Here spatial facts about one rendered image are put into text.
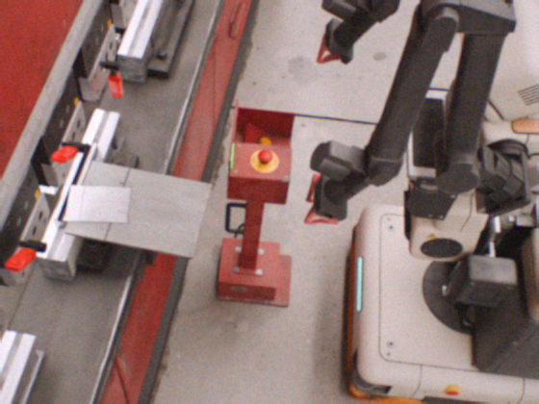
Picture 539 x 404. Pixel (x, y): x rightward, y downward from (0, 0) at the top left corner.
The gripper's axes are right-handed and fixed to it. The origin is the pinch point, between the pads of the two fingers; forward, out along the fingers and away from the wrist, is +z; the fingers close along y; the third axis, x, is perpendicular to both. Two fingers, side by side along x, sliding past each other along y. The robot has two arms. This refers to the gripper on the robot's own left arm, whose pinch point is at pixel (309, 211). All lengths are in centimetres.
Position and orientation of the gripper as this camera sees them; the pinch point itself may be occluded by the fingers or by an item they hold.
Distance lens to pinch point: 152.8
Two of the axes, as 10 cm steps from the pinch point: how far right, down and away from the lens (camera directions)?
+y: -0.9, 8.4, -5.3
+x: 8.5, 3.4, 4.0
